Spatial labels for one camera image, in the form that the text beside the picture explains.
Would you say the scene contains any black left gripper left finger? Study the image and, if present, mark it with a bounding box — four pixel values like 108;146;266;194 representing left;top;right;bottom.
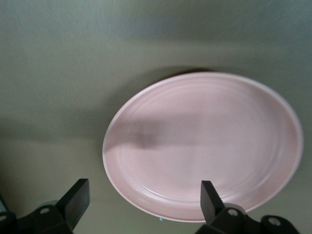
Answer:
17;178;90;234

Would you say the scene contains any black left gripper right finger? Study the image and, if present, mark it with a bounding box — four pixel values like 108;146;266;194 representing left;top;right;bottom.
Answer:
196;180;261;234

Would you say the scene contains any pink plate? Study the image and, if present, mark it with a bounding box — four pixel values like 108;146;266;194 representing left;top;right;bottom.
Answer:
102;72;304;223

